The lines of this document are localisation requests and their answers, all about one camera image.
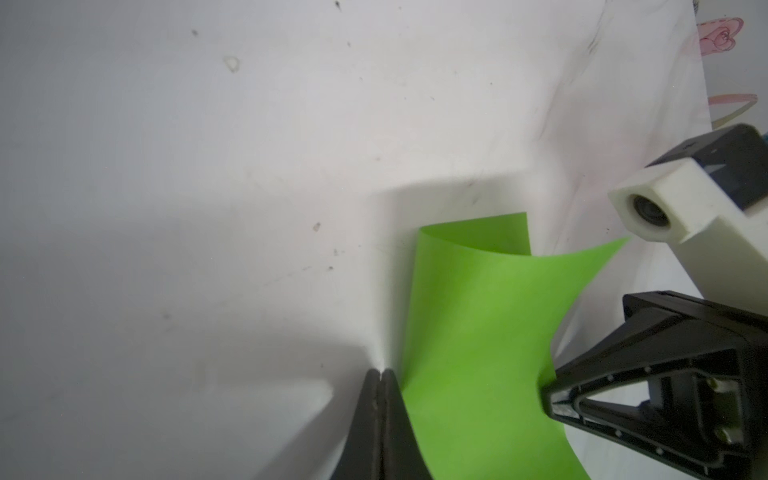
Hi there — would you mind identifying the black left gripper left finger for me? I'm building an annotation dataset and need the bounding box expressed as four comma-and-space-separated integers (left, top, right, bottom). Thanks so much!
330, 369, 382, 480

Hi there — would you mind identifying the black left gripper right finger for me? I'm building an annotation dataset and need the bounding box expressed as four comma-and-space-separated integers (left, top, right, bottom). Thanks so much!
380, 369, 433, 480

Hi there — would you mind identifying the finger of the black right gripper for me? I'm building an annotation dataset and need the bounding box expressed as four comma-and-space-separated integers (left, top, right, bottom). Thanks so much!
541, 291, 767, 479

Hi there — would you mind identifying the green square paper sheet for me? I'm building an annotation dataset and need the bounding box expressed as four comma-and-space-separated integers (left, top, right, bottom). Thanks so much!
400, 213, 623, 479

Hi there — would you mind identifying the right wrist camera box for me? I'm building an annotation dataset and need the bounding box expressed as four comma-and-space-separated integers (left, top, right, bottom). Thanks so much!
609, 124, 767, 311

